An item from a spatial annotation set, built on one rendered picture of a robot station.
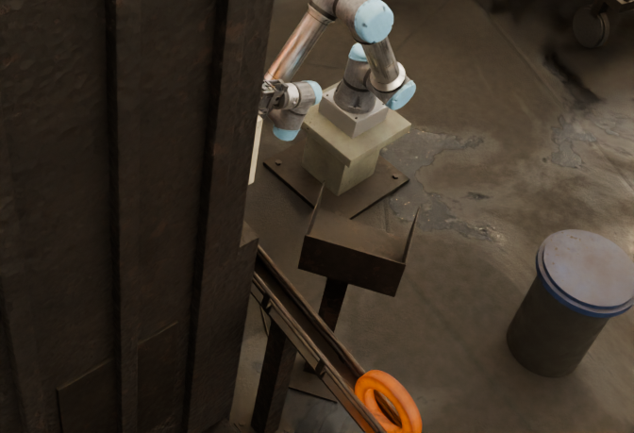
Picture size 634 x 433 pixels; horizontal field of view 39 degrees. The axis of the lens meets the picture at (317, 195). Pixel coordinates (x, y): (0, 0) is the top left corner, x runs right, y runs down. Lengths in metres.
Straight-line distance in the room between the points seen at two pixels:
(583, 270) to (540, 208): 0.79
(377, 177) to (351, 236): 1.02
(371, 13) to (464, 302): 1.11
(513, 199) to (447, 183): 0.26
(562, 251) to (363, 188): 0.88
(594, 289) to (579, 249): 0.15
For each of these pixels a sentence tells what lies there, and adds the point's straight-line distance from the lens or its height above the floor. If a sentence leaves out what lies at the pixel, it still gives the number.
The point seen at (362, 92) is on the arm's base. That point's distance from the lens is 3.07.
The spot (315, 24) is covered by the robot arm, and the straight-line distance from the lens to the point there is 2.69.
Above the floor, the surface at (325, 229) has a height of 0.61.
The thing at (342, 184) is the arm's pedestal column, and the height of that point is 0.09.
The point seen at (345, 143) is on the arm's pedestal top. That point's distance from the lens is 3.10.
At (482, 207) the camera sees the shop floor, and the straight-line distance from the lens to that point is 3.47.
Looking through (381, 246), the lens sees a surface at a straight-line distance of 2.42.
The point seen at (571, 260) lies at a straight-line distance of 2.82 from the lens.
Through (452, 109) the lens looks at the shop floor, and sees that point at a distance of 3.83.
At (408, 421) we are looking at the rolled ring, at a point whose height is 0.71.
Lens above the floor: 2.41
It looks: 46 degrees down
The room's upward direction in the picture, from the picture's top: 13 degrees clockwise
